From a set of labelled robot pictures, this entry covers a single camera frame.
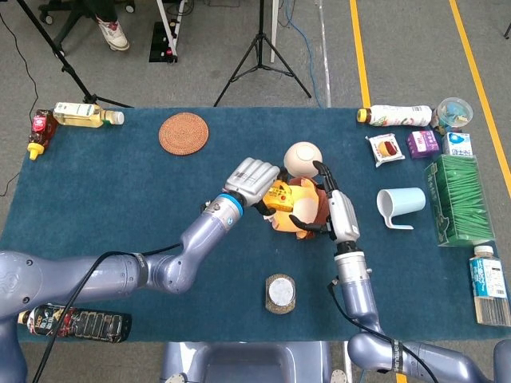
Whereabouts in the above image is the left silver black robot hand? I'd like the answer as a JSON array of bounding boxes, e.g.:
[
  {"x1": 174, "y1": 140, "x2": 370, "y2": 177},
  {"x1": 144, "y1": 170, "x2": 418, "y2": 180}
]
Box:
[{"x1": 223, "y1": 156, "x2": 288, "y2": 219}]

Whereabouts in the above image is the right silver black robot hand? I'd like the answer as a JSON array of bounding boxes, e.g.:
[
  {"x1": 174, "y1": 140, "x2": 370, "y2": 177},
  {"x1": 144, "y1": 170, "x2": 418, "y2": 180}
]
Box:
[{"x1": 289, "y1": 160, "x2": 360, "y2": 243}]

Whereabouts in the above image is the yellow tape measure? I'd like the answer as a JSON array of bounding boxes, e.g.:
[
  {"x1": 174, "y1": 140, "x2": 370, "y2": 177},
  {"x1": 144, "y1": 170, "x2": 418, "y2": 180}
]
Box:
[{"x1": 261, "y1": 179, "x2": 296, "y2": 215}]

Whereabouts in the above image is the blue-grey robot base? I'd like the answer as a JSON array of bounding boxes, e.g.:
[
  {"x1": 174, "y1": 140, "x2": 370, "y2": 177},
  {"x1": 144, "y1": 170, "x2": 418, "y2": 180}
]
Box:
[{"x1": 159, "y1": 341, "x2": 351, "y2": 383}]

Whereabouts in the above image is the yellow plush toy brown hood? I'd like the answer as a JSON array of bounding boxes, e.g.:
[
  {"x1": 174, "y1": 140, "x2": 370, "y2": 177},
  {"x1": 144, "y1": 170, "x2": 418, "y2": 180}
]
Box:
[{"x1": 265, "y1": 177, "x2": 332, "y2": 240}]

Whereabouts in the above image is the beige upturned bowl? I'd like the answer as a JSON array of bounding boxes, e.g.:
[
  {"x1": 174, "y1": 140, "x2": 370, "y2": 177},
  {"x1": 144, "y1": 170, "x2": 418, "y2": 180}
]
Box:
[{"x1": 283, "y1": 141, "x2": 323, "y2": 178}]

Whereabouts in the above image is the light blue mug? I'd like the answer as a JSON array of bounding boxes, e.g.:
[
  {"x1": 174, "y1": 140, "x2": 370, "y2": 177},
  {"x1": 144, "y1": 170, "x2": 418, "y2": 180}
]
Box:
[{"x1": 376, "y1": 187, "x2": 427, "y2": 231}]

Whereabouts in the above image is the white snack packet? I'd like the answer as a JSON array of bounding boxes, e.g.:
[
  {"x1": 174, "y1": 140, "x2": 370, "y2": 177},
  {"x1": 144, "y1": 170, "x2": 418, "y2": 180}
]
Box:
[{"x1": 365, "y1": 132, "x2": 406, "y2": 168}]

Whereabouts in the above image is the round woven rattan coaster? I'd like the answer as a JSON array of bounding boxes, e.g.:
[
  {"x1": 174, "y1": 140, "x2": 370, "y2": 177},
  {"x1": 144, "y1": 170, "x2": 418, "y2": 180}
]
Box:
[{"x1": 158, "y1": 112, "x2": 210, "y2": 156}]

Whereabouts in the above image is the grain jar with black lid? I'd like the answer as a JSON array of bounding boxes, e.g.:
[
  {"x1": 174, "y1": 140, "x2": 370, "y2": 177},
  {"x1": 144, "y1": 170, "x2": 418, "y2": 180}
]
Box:
[{"x1": 264, "y1": 273, "x2": 297, "y2": 315}]

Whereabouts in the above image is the purple small box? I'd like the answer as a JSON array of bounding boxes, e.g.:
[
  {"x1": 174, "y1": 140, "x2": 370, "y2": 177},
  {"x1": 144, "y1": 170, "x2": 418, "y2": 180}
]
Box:
[{"x1": 406, "y1": 130, "x2": 441, "y2": 160}]

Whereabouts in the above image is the white labelled bottle yellow cap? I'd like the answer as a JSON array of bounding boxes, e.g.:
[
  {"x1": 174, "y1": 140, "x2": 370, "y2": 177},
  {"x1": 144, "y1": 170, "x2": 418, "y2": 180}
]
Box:
[{"x1": 356, "y1": 105, "x2": 434, "y2": 128}]

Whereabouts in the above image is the clear box of green sachets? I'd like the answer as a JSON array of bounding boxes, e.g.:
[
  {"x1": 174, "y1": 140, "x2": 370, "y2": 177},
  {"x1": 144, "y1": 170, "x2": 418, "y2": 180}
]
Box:
[{"x1": 423, "y1": 154, "x2": 496, "y2": 247}]

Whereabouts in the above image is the blue carpet table mat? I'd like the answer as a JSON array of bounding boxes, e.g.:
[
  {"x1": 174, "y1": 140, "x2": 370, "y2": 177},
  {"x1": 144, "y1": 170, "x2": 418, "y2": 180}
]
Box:
[{"x1": 0, "y1": 106, "x2": 511, "y2": 344}]

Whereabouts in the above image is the white blue milk carton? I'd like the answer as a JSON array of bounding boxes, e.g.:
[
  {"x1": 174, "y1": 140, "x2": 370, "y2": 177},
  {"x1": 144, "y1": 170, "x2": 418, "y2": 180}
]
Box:
[{"x1": 442, "y1": 132, "x2": 474, "y2": 157}]

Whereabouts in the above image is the clear round tub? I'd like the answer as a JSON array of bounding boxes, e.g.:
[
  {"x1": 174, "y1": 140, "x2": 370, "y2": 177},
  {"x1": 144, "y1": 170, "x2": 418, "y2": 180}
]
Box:
[{"x1": 430, "y1": 97, "x2": 474, "y2": 135}]

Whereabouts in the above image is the clear water bottle blue label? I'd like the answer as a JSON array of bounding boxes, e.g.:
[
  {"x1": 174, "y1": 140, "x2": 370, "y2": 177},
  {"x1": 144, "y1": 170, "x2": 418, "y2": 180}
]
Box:
[{"x1": 469, "y1": 245, "x2": 511, "y2": 327}]

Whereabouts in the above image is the black power strip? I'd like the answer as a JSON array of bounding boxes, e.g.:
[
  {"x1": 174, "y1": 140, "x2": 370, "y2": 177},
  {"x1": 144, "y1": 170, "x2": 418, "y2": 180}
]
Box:
[{"x1": 149, "y1": 20, "x2": 180, "y2": 64}]

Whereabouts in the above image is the clear bottle of yellow oil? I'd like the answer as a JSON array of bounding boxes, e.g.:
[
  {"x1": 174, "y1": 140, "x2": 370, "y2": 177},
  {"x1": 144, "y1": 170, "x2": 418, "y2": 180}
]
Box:
[{"x1": 53, "y1": 101, "x2": 125, "y2": 129}]

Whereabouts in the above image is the white red sneaker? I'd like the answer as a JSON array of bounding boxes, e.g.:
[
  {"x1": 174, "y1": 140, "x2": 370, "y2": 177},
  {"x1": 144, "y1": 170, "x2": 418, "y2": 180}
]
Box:
[{"x1": 95, "y1": 15, "x2": 131, "y2": 52}]

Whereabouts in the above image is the black slanted light stand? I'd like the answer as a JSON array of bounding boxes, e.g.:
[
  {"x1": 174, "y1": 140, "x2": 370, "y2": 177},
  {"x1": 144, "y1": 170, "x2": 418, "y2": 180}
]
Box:
[{"x1": 15, "y1": 0, "x2": 135, "y2": 109}]

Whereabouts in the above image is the dark printed drink bottle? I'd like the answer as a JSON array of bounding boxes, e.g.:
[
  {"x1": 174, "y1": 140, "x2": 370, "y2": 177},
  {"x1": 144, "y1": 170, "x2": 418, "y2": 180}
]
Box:
[{"x1": 18, "y1": 303, "x2": 133, "y2": 344}]

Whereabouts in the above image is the honey bottle with yellow cap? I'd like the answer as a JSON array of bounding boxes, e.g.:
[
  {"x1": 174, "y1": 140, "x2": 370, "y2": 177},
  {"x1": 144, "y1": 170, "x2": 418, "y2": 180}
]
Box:
[{"x1": 26, "y1": 109, "x2": 59, "y2": 161}]

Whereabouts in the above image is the person's dark trouser leg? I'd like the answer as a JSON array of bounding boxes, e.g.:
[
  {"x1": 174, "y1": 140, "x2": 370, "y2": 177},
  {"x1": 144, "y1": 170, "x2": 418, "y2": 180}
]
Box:
[{"x1": 79, "y1": 0, "x2": 119, "y2": 21}]

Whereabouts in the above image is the black office chair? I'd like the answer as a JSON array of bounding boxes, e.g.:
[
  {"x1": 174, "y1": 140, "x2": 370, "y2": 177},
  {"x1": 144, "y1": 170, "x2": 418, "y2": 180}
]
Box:
[{"x1": 38, "y1": 0, "x2": 137, "y2": 57}]

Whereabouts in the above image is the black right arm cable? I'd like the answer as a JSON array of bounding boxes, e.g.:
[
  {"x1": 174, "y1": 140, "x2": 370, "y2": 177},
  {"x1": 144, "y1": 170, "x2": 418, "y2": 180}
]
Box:
[{"x1": 327, "y1": 278, "x2": 440, "y2": 383}]

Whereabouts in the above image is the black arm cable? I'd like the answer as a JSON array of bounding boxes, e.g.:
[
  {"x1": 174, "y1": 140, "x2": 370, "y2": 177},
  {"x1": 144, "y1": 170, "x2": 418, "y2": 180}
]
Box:
[
  {"x1": 30, "y1": 243, "x2": 183, "y2": 383},
  {"x1": 327, "y1": 278, "x2": 440, "y2": 383}
]

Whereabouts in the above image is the blue floor cable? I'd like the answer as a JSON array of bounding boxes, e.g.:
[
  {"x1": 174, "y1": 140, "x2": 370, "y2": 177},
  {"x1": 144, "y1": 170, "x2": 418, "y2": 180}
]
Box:
[{"x1": 277, "y1": 0, "x2": 323, "y2": 108}]

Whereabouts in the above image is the black camera tripod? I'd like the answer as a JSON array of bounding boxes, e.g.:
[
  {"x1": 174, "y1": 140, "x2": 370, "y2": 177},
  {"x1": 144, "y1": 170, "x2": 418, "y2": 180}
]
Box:
[{"x1": 213, "y1": 0, "x2": 312, "y2": 108}]

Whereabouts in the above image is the white metal frame leg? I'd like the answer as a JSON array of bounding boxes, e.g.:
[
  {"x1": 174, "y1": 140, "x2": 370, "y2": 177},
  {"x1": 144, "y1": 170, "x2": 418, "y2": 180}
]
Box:
[
  {"x1": 155, "y1": 0, "x2": 179, "y2": 52},
  {"x1": 270, "y1": 0, "x2": 279, "y2": 64}
]

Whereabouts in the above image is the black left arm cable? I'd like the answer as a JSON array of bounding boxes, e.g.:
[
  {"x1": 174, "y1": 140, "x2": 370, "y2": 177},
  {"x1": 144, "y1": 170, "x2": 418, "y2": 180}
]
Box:
[{"x1": 30, "y1": 243, "x2": 183, "y2": 383}]

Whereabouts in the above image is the black floor cable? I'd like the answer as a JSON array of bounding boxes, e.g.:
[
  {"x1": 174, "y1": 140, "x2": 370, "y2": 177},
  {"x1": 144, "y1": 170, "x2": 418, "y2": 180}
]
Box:
[{"x1": 0, "y1": 11, "x2": 41, "y2": 197}]

